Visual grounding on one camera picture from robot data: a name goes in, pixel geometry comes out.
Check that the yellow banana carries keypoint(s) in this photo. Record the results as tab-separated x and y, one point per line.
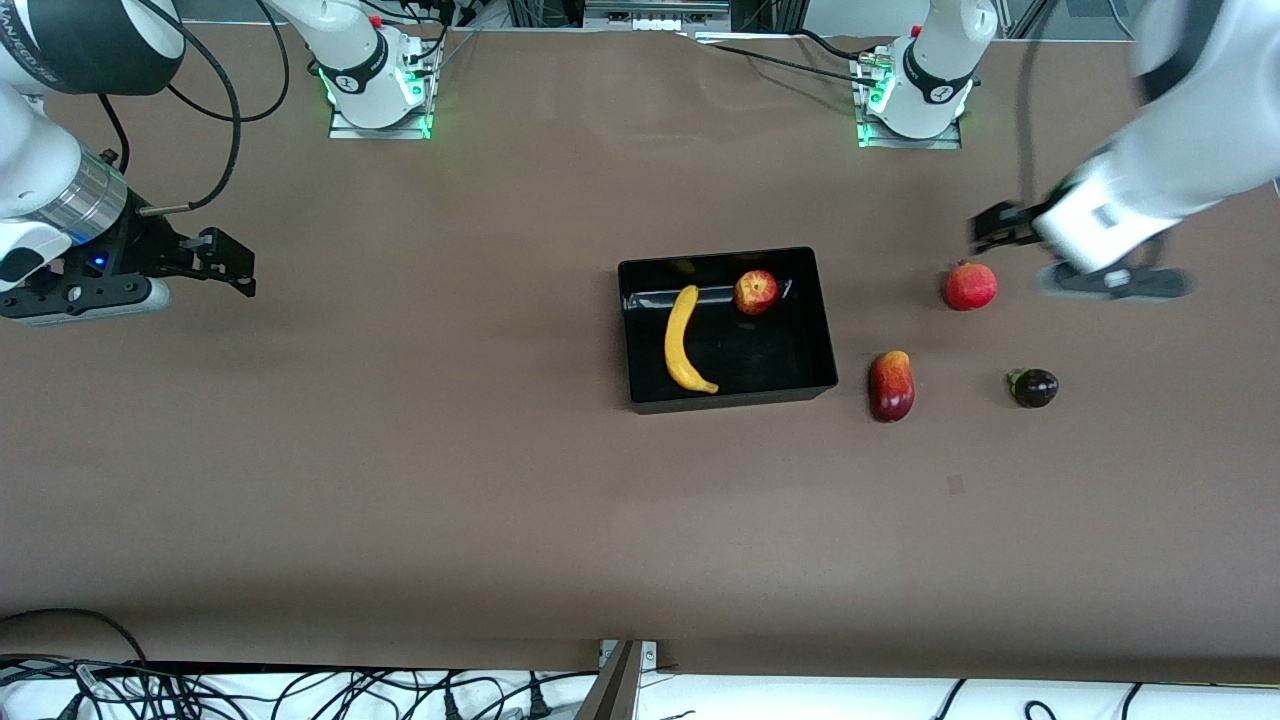
680	345

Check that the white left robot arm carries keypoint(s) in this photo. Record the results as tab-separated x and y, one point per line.
1190	170

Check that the black plastic box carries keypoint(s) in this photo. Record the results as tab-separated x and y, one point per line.
760	350

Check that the red yellow apple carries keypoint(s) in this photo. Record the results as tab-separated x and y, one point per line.
756	292

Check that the silver metal bracket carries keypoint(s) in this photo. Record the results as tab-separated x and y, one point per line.
648	653

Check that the red pomegranate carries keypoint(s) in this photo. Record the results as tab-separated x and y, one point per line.
970	287

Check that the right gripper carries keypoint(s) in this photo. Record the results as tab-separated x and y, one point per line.
143	247

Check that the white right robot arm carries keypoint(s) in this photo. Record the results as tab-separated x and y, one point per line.
40	160

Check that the metal base plate green lights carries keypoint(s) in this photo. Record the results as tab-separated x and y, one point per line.
870	140
345	128

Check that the dark purple eggplant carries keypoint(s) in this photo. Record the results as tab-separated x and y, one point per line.
1036	388

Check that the dark metal bar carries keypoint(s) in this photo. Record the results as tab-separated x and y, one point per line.
612	690

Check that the silver frame rail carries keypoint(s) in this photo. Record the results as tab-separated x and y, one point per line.
655	12

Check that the red yellow mango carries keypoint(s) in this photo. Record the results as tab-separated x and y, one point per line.
892	388

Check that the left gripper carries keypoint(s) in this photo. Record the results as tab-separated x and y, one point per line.
1005	227

